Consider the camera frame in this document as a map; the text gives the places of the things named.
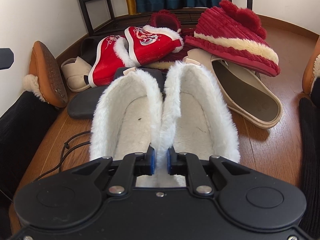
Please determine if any beige cross-strap shoe right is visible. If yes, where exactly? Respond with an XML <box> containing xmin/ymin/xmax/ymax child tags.
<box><xmin>184</xmin><ymin>49</ymin><xmax>283</xmax><ymax>129</ymax></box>

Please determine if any white fur embroidered shoe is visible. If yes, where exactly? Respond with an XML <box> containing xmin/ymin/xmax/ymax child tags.
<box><xmin>89</xmin><ymin>68</ymin><xmax>164</xmax><ymax>160</ymax></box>

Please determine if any beige cross-strap shoe left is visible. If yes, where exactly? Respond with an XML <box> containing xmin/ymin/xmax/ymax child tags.
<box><xmin>61</xmin><ymin>57</ymin><xmax>92</xmax><ymax>93</ymax></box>

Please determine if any red embroidered boot left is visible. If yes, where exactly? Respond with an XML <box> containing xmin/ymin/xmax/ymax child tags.
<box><xmin>88</xmin><ymin>35</ymin><xmax>135</xmax><ymax>87</ymax></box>

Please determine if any beige cross-strap shoe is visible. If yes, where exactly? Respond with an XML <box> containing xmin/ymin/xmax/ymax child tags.
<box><xmin>184</xmin><ymin>49</ymin><xmax>283</xmax><ymax>129</ymax></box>
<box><xmin>61</xmin><ymin>57</ymin><xmax>92</xmax><ymax>93</ymax></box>

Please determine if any black slide front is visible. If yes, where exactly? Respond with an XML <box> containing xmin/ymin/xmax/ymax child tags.
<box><xmin>67</xmin><ymin>68</ymin><xmax>166</xmax><ymax>119</ymax></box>

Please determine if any dark red corduroy pompom slipper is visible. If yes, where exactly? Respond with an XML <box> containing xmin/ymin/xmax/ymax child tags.
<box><xmin>185</xmin><ymin>0</ymin><xmax>280</xmax><ymax>77</ymax></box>

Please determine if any black slide near rack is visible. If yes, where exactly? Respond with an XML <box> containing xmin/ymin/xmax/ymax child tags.
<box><xmin>80</xmin><ymin>35</ymin><xmax>106</xmax><ymax>64</ymax></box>

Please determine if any orange slipper right side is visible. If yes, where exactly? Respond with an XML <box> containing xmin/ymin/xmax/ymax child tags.
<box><xmin>302</xmin><ymin>38</ymin><xmax>319</xmax><ymax>94</ymax></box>

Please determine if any black trouser leg left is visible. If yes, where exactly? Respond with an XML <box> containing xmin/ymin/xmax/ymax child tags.
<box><xmin>1</xmin><ymin>92</ymin><xmax>59</xmax><ymax>206</ymax></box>

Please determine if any dark red corduroy slipper lower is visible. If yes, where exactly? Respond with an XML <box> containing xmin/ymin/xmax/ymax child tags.
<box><xmin>146</xmin><ymin>28</ymin><xmax>195</xmax><ymax>71</ymax></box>

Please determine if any dark red knit slipper back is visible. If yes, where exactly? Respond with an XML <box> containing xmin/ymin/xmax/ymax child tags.
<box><xmin>150</xmin><ymin>9</ymin><xmax>181</xmax><ymax>33</ymax></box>

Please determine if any black trouser leg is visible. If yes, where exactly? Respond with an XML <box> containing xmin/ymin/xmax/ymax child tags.
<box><xmin>299</xmin><ymin>78</ymin><xmax>319</xmax><ymax>239</ymax></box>
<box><xmin>1</xmin><ymin>92</ymin><xmax>59</xmax><ymax>206</ymax></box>

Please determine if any orange slipper against wall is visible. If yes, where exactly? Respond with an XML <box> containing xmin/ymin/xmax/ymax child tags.
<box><xmin>22</xmin><ymin>41</ymin><xmax>68</xmax><ymax>108</ymax></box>

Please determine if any red embroidered boot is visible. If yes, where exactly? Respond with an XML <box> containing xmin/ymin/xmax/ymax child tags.
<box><xmin>88</xmin><ymin>35</ymin><xmax>135</xmax><ymax>87</ymax></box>
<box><xmin>124</xmin><ymin>25</ymin><xmax>184</xmax><ymax>67</ymax></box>

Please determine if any black trouser leg right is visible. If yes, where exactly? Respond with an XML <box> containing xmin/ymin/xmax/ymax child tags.
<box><xmin>299</xmin><ymin>78</ymin><xmax>319</xmax><ymax>239</ymax></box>

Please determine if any black cable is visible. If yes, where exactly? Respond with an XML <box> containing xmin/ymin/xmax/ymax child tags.
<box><xmin>34</xmin><ymin>129</ymin><xmax>92</xmax><ymax>183</ymax></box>

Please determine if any red embroidered boot right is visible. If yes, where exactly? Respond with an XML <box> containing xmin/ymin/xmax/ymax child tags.
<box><xmin>124</xmin><ymin>25</ymin><xmax>184</xmax><ymax>67</ymax></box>

